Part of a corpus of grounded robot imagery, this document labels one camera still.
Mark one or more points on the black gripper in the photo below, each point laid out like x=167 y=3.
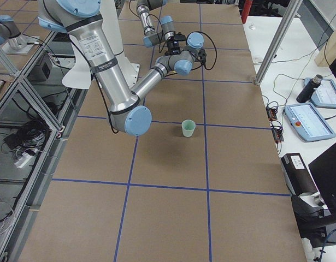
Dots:
x=174 y=46

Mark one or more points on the green plastic cup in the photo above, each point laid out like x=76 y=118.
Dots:
x=188 y=127

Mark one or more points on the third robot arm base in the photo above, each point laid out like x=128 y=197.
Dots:
x=13 y=42

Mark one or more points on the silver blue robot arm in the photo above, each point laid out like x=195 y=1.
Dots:
x=94 y=27
x=154 y=24

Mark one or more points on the red cylinder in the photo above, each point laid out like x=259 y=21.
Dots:
x=246 y=9

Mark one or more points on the black water bottle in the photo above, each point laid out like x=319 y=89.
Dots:
x=309 y=89

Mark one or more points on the near teach pendant tablet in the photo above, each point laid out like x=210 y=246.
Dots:
x=308 y=123

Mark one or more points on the teach pendant tablet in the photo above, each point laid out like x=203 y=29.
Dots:
x=308 y=123
x=325 y=95

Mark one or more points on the far teach pendant tablet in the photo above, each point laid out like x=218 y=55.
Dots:
x=325 y=95

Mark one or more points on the black cardboard box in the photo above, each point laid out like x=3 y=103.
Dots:
x=297 y=175

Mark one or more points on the black monitor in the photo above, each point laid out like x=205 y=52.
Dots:
x=323 y=171

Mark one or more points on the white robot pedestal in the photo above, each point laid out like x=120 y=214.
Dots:
x=112 y=32

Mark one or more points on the aluminium table post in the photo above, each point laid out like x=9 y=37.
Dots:
x=277 y=39

